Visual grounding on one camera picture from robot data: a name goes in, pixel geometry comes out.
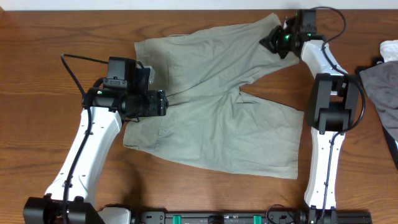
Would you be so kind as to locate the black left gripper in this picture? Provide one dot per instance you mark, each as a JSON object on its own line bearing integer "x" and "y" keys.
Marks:
{"x": 158, "y": 104}

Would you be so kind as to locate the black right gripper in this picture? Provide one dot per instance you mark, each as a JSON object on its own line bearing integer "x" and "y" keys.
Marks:
{"x": 270, "y": 41}

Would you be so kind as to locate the khaki green shorts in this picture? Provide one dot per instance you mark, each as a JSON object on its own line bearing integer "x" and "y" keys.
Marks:
{"x": 210, "y": 123}

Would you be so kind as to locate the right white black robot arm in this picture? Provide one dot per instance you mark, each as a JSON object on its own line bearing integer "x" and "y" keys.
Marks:
{"x": 331, "y": 110}

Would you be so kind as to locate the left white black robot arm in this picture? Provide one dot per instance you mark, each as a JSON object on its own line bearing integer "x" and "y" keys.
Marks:
{"x": 70, "y": 198}

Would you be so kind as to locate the white garment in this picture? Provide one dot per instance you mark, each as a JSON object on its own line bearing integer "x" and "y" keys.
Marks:
{"x": 389, "y": 50}

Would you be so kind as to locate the grey folded garment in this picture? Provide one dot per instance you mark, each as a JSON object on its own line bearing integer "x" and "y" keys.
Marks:
{"x": 382, "y": 93}

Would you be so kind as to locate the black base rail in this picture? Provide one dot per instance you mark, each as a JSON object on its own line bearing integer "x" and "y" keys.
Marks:
{"x": 276, "y": 215}

